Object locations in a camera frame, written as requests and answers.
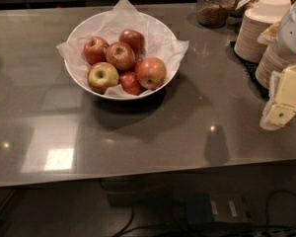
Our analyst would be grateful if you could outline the white ceramic bowl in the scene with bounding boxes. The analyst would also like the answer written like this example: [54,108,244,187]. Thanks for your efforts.
[63,10,182,101]

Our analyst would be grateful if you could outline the dark red apple back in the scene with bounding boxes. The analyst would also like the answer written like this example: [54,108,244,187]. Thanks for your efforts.
[118,30,145,54]

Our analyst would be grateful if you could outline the black rubber mat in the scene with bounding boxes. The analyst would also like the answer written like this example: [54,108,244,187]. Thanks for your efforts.
[230,40,269,101]

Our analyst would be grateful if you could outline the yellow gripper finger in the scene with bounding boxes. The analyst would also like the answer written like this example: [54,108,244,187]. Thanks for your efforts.
[258,22,280,45]
[259,64,296,130]

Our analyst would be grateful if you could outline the yellow-green apple front left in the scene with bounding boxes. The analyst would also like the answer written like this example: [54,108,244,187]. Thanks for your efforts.
[87,62,119,94]

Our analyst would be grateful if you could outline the small red apple front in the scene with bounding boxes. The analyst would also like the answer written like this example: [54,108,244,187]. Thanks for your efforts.
[119,71,142,96]

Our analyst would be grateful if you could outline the paper bowl stack front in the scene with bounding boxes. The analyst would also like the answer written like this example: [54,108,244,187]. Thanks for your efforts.
[256,43,292,89]

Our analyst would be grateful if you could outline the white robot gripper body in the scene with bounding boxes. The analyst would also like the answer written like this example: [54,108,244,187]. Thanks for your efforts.
[276,1,296,62]

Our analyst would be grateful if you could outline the black cable on floor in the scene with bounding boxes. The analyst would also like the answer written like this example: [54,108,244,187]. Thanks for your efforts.
[111,190,296,237]

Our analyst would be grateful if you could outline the red apple back left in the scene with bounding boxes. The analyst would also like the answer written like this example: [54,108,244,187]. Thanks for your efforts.
[83,36,109,65]

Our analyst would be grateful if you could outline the red-orange apple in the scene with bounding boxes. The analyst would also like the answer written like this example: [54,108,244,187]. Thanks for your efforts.
[137,57,167,90]

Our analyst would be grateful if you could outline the red apple centre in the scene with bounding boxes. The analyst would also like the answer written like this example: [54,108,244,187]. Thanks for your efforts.
[106,41,136,71]

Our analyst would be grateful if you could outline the grey box under table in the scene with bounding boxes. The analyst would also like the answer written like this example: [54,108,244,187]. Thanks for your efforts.
[185,193,252,225]

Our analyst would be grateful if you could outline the white paper liner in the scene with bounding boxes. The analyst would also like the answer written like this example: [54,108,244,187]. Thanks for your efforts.
[55,0,190,99]

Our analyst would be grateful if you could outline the glass jar with grains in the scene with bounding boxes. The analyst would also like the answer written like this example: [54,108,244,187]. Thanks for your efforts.
[196,0,235,28]

